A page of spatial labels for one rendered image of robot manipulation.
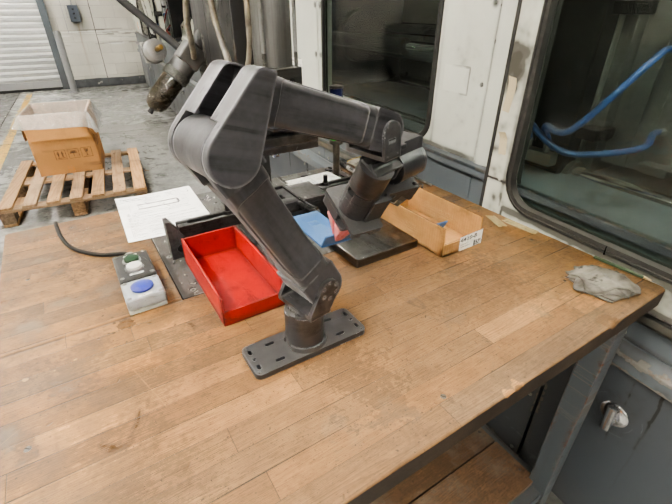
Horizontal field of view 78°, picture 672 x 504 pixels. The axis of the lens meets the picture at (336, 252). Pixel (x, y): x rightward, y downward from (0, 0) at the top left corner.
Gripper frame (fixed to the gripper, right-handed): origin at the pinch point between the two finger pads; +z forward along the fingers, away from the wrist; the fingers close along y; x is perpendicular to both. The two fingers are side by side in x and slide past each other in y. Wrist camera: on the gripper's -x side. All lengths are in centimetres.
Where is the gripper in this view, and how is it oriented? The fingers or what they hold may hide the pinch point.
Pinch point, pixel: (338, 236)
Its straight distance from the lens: 78.4
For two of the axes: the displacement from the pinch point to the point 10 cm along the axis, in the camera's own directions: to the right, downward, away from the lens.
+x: -8.4, 2.6, -4.7
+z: -2.9, 5.2, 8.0
